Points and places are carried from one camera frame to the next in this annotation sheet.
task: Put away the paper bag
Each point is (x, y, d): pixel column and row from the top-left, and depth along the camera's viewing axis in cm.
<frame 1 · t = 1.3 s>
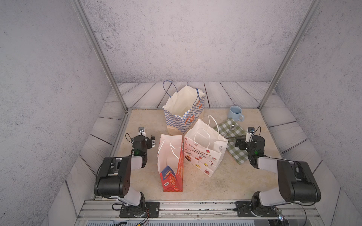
left hand: (146, 135, 94), fingers open
right hand: (245, 136, 93), fingers open
red and white paper bag: (169, 165, 65), point 26 cm above the table
light blue mug: (234, 113, 112), point 7 cm above the table
green checkered cloth: (229, 129, 109), on the table

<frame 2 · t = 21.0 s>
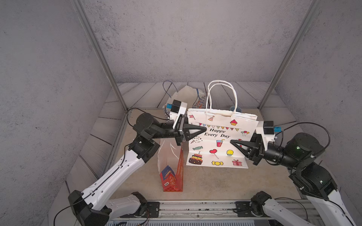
left hand: (205, 133, 47), fingers closed
right hand: (233, 140, 49), fingers closed
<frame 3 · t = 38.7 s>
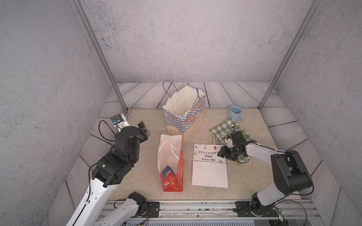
left hand: (140, 125, 63), fingers open
right hand: (221, 155, 91), fingers open
white happy every day bag: (209, 169, 88), on the table
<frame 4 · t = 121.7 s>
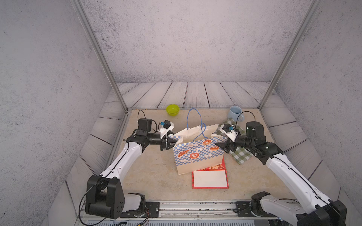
left hand: (179, 140, 75), fingers open
right hand: (221, 136, 75), fingers open
red and white paper bag: (213, 177, 85), point 2 cm above the table
blue checkered paper bag: (196, 148, 74), point 23 cm above the table
green bowl: (173, 109, 121), point 3 cm above the table
